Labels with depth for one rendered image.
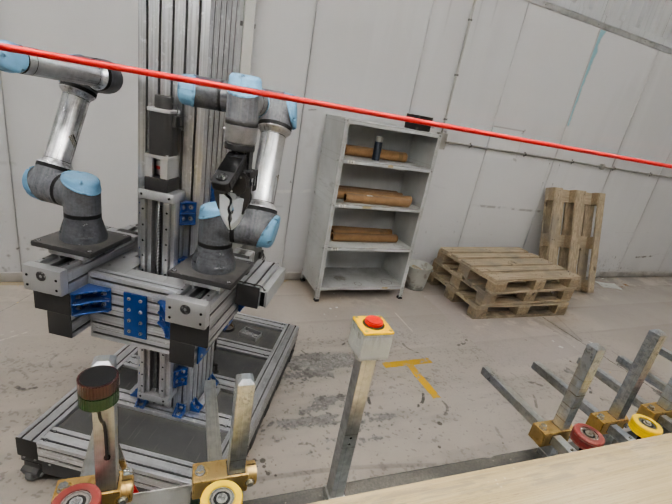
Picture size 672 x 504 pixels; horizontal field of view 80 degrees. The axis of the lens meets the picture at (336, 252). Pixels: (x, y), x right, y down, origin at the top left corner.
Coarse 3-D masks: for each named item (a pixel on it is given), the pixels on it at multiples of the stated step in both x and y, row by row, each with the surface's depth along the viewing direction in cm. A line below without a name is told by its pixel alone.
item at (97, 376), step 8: (96, 368) 67; (104, 368) 68; (112, 368) 68; (80, 376) 65; (88, 376) 65; (96, 376) 66; (104, 376) 66; (112, 376) 66; (88, 384) 64; (96, 384) 64; (104, 384) 64; (104, 424) 71; (104, 432) 72; (104, 440) 73; (104, 456) 75
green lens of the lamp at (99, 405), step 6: (78, 396) 65; (114, 396) 66; (78, 402) 65; (84, 402) 64; (90, 402) 64; (96, 402) 64; (102, 402) 65; (108, 402) 66; (114, 402) 67; (84, 408) 65; (90, 408) 64; (96, 408) 65; (102, 408) 65; (108, 408) 66
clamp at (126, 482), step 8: (120, 472) 83; (64, 480) 79; (72, 480) 79; (80, 480) 80; (88, 480) 80; (120, 480) 81; (128, 480) 81; (56, 488) 77; (120, 488) 80; (128, 488) 80; (104, 496) 78; (112, 496) 79; (120, 496) 80; (128, 496) 80
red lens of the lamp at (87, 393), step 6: (78, 378) 65; (78, 384) 64; (108, 384) 65; (114, 384) 66; (78, 390) 64; (84, 390) 63; (90, 390) 63; (96, 390) 64; (102, 390) 64; (108, 390) 65; (114, 390) 66; (84, 396) 64; (90, 396) 64; (96, 396) 64; (102, 396) 64
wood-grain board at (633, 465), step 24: (552, 456) 103; (576, 456) 105; (600, 456) 106; (624, 456) 108; (648, 456) 109; (432, 480) 90; (456, 480) 91; (480, 480) 92; (504, 480) 94; (528, 480) 95; (552, 480) 96; (576, 480) 97; (600, 480) 99; (624, 480) 100; (648, 480) 101
